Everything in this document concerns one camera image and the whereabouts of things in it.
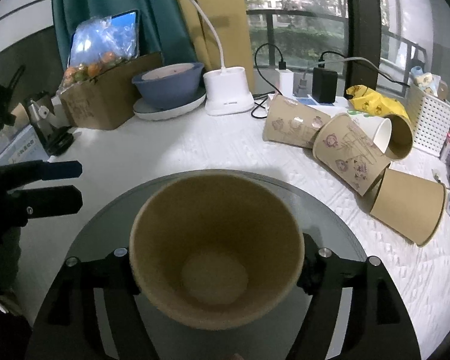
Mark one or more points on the white paper cup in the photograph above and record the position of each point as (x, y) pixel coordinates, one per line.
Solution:
(378, 129)

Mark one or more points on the white woven basket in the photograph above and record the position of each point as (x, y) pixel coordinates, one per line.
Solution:
(429, 119)

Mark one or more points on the tablet screen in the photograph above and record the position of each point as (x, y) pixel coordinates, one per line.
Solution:
(95, 37)

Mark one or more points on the black power adapter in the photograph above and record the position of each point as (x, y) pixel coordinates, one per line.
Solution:
(324, 85)

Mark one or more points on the brown cup with drawings middle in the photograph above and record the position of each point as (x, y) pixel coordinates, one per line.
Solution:
(347, 150)

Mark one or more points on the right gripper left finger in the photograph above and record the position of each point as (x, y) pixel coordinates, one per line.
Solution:
(111, 272)

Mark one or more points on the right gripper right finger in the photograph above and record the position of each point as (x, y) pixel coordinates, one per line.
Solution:
(323, 269)

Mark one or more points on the brown cup behind white cup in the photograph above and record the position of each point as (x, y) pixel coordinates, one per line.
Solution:
(401, 139)

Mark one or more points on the bag of oranges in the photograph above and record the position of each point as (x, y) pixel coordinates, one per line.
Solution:
(83, 72)

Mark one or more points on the white charger plug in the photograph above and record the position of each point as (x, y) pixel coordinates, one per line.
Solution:
(286, 79)

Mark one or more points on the teal curtain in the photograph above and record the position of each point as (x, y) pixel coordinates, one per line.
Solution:
(161, 25)

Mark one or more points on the cardboard box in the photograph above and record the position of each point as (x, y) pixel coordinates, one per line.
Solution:
(105, 102)

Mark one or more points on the yellow plastic bag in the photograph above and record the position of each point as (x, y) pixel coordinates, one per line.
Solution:
(371, 102)

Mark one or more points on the yellow curtain left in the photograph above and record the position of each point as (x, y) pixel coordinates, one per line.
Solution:
(230, 22)

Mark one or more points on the blue cartoon box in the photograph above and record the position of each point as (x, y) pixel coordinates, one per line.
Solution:
(25, 147)

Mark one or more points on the pink bowl inside blue bowl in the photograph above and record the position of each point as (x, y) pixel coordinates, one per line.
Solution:
(167, 71)

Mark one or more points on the plain brown cup lying right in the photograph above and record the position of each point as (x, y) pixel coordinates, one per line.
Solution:
(410, 205)

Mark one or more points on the brown cup with drawings left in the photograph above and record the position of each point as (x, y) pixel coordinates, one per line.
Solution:
(292, 123)

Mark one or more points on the plain brown paper cup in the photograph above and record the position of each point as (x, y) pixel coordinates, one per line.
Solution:
(215, 251)

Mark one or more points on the brown cup with drawings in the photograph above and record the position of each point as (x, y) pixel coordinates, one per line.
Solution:
(292, 123)
(347, 150)

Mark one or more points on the operator thumb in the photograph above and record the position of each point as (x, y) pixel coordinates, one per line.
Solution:
(236, 356)

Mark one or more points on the white desk lamp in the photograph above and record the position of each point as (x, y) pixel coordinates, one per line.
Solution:
(227, 89)

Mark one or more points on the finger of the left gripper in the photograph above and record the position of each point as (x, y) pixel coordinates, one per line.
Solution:
(19, 206)
(20, 174)

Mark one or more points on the round grey glass mat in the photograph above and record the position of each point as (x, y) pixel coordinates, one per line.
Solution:
(270, 337)

